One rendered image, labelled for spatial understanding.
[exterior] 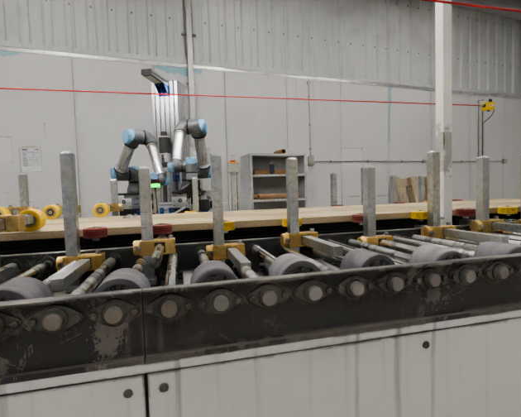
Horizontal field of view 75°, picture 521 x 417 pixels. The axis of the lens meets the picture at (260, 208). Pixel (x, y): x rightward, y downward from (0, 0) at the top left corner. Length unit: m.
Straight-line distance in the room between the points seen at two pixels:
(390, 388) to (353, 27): 6.22
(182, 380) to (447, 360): 0.63
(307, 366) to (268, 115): 4.88
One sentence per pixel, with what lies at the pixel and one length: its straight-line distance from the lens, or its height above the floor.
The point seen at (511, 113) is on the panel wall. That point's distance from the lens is 9.14.
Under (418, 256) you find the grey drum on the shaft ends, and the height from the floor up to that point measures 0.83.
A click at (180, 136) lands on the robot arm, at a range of 2.65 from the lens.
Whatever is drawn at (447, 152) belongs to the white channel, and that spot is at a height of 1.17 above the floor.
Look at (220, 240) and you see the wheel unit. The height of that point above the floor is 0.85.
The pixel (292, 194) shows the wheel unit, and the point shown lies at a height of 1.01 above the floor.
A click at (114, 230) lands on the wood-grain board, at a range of 1.39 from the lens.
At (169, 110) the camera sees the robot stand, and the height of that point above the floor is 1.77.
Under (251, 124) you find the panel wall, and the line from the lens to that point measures 5.34.
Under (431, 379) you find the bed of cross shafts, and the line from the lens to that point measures 1.00.
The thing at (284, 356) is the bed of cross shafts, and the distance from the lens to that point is 0.79.
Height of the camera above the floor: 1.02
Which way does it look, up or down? 3 degrees down
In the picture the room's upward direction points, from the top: 2 degrees counter-clockwise
